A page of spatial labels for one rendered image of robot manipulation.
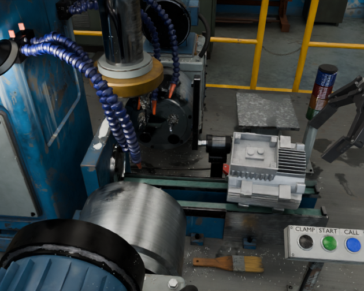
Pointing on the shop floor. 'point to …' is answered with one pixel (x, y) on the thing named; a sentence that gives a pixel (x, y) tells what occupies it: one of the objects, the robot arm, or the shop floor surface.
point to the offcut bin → (327, 11)
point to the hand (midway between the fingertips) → (322, 138)
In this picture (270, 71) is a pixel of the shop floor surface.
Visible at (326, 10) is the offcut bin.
